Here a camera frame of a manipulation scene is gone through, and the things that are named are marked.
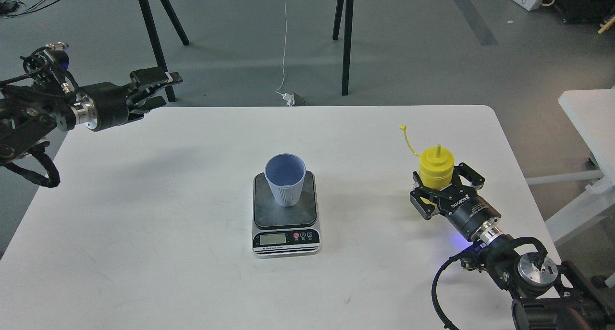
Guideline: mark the blue plastic cup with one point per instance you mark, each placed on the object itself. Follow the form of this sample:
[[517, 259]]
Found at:
[[285, 174]]

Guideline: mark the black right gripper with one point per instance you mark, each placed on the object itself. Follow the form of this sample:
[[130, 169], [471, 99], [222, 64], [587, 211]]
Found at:
[[465, 209]]

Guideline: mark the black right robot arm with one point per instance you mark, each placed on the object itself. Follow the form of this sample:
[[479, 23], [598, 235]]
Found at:
[[545, 295]]

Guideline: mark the silver digital kitchen scale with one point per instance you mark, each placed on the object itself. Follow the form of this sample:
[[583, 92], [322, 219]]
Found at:
[[280, 231]]

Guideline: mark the white power adapter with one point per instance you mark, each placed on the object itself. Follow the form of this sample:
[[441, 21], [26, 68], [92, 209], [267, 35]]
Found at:
[[293, 99]]

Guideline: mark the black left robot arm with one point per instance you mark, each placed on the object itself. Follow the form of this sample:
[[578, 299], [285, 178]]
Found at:
[[47, 97]]

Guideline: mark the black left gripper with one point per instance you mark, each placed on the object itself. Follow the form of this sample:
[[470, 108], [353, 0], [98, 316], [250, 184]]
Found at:
[[104, 105]]

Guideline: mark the yellow squeeze bottle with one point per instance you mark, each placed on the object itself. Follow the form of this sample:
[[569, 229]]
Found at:
[[436, 164]]

